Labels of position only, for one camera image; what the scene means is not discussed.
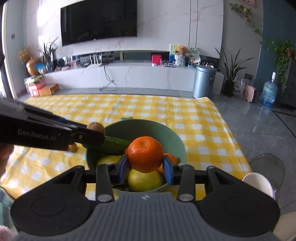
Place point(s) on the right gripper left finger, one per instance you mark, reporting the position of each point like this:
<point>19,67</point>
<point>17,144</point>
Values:
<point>108,175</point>

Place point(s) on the red box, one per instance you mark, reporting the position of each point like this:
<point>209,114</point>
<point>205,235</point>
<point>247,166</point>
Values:
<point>156,59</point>

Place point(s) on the pink small heater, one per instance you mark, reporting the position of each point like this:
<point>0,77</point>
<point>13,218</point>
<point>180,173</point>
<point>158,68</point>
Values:
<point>249,93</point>

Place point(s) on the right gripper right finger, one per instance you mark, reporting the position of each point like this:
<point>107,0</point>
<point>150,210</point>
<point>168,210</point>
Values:
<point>181,175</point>

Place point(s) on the black television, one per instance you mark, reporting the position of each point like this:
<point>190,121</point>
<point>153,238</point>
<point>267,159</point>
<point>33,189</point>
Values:
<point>94,20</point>

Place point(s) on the green colander bowl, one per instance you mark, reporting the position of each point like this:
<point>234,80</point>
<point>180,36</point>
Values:
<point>130,130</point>

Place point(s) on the golden gourd ornament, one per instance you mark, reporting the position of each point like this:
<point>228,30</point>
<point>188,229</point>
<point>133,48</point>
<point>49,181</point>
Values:
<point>31,66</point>

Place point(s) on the white TV cabinet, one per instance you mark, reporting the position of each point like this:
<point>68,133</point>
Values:
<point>125,78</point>

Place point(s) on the yellow-green pear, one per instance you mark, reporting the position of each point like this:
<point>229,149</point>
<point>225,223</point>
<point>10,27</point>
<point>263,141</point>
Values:
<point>142,182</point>
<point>110,159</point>

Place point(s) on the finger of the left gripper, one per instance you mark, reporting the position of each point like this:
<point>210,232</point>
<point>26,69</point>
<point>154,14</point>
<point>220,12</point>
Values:
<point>87,137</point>
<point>71,124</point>

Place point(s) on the blue water bottle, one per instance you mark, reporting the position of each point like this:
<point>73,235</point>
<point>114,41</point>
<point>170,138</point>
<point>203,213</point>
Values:
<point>269,92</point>

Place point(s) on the orange cardboard box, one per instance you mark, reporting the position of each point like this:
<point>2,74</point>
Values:
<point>48,90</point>

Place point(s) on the teddy bear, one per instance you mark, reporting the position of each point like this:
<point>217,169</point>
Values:
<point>181,52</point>

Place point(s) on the yellow checkered tablecloth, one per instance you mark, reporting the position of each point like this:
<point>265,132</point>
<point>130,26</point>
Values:
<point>206,136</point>

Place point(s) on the green cucumber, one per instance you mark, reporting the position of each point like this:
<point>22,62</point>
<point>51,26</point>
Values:
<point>111,146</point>

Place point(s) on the pink cardboard box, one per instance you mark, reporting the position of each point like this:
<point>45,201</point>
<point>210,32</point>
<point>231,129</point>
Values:
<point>34,88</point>

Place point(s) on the hanging ivy plant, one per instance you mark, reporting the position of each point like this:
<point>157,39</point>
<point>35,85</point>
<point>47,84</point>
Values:
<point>284,51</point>

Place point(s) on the brown longan fruit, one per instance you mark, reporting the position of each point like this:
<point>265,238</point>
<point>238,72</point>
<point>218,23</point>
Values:
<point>98,127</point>
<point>73,148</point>

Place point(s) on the red mug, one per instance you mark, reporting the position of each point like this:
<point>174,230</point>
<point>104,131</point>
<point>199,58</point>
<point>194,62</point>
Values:
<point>259,182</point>

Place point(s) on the silver trash can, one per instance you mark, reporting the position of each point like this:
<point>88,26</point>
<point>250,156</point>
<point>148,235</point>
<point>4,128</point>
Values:
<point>204,81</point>

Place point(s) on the white router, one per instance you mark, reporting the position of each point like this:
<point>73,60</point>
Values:
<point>95,62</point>

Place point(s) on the left potted plant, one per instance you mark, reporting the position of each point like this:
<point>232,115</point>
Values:
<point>48,54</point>

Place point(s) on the potted plant by cabinet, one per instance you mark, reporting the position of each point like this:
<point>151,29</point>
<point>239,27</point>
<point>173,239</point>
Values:
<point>231,67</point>

